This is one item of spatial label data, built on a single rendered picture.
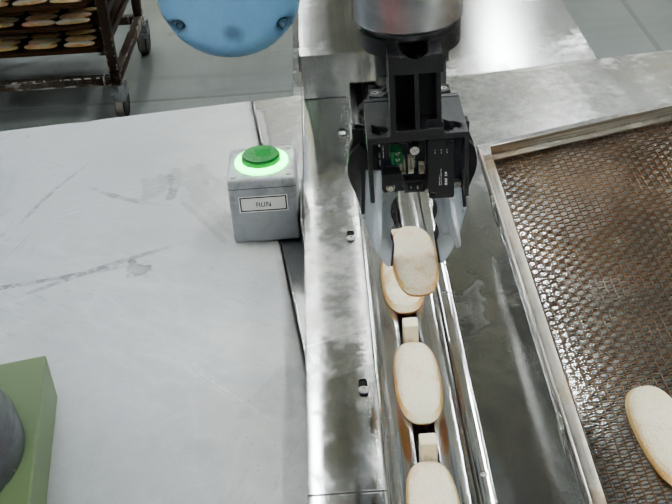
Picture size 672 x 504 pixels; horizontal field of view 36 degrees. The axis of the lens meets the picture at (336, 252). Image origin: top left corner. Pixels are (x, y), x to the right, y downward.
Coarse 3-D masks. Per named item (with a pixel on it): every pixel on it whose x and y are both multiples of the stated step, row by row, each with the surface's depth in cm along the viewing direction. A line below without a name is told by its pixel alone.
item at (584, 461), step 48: (528, 144) 105; (576, 144) 104; (624, 144) 102; (528, 240) 93; (624, 240) 90; (528, 288) 87; (576, 288) 86; (576, 336) 81; (624, 336) 80; (576, 384) 77; (576, 432) 72
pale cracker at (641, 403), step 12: (636, 396) 73; (648, 396) 73; (660, 396) 73; (636, 408) 72; (648, 408) 72; (660, 408) 71; (636, 420) 71; (648, 420) 71; (660, 420) 70; (636, 432) 71; (648, 432) 70; (660, 432) 70; (648, 444) 69; (660, 444) 69; (648, 456) 69; (660, 456) 68; (660, 468) 68
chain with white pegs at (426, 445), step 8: (368, 88) 133; (376, 88) 133; (368, 96) 131; (392, 208) 109; (392, 232) 99; (400, 320) 93; (408, 320) 88; (416, 320) 88; (400, 328) 92; (408, 328) 87; (416, 328) 87; (408, 336) 88; (416, 336) 88; (416, 432) 81; (416, 440) 80; (424, 440) 76; (432, 440) 76; (416, 448) 79; (424, 448) 76; (432, 448) 76; (424, 456) 76; (432, 456) 76
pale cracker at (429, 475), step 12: (420, 468) 75; (432, 468) 75; (444, 468) 75; (408, 480) 74; (420, 480) 74; (432, 480) 74; (444, 480) 74; (408, 492) 73; (420, 492) 73; (432, 492) 73; (444, 492) 73; (456, 492) 73
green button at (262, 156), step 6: (246, 150) 107; (252, 150) 107; (258, 150) 107; (264, 150) 107; (270, 150) 107; (276, 150) 107; (246, 156) 106; (252, 156) 106; (258, 156) 106; (264, 156) 106; (270, 156) 106; (276, 156) 106; (246, 162) 105; (252, 162) 105; (258, 162) 105; (264, 162) 105; (270, 162) 105; (276, 162) 106; (258, 168) 105
